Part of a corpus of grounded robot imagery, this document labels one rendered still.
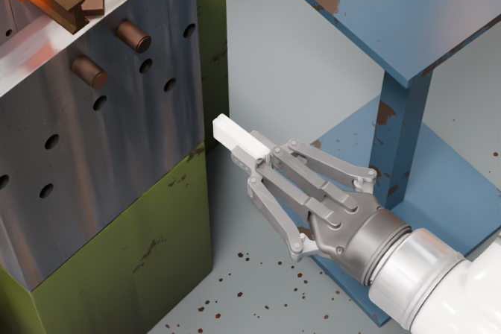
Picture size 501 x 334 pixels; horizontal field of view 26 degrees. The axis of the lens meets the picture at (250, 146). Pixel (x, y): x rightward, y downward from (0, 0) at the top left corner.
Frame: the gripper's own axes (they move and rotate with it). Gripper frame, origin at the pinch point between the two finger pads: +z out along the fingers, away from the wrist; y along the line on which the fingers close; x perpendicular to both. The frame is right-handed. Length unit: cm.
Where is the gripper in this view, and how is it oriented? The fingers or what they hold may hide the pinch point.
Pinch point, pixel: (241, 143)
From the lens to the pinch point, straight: 114.6
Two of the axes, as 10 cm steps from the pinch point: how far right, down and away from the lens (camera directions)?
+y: 6.8, -6.1, 4.1
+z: -7.3, -5.7, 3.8
